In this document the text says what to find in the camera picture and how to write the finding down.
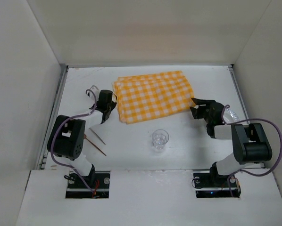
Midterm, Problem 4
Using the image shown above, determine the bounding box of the yellow white checkered cloth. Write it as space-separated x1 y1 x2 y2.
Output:
112 71 195 124

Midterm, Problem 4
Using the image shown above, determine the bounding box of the clear drinking glass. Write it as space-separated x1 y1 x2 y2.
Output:
152 129 169 154

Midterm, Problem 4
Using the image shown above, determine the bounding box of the white ceramic plate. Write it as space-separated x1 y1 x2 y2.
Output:
223 108 240 124

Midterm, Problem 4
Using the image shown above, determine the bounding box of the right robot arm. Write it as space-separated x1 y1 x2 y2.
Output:
190 98 273 187

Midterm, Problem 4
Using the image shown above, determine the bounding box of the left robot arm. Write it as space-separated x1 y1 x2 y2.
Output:
47 89 116 178

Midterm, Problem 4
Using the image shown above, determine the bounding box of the silver spoon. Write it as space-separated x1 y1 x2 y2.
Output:
89 128 106 145

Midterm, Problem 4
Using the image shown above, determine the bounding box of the copper fork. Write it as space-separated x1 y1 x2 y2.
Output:
84 134 107 156

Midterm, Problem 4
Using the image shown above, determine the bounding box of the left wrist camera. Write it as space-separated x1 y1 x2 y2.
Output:
86 85 100 95

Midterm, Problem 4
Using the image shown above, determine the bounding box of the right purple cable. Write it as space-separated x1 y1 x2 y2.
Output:
221 105 282 197

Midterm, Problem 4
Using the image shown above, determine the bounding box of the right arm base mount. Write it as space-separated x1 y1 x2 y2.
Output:
191 171 241 198

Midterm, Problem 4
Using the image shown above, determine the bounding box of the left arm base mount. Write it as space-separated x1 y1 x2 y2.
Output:
64 171 110 199

